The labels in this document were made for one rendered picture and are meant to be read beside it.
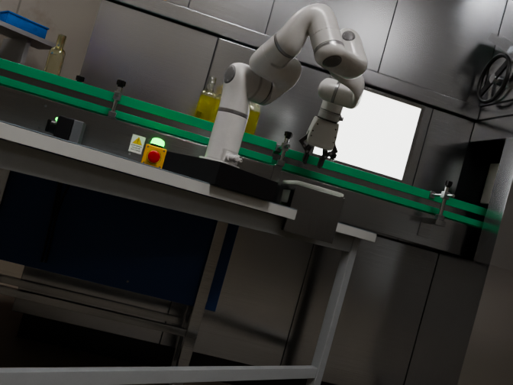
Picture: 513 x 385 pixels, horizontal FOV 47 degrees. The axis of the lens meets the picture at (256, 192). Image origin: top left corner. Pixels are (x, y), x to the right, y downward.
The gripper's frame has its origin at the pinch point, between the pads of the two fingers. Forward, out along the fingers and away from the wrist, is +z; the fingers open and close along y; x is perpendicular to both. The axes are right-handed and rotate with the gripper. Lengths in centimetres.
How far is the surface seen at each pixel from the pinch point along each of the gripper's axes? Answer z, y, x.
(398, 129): -17, -40, -36
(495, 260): 15, -76, 8
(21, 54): 24, 157, -231
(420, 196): 3, -49, -14
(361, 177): 2.9, -23.9, -13.7
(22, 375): 57, 69, 73
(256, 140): -0.2, 20.7, -4.7
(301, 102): -15.6, 3.2, -35.4
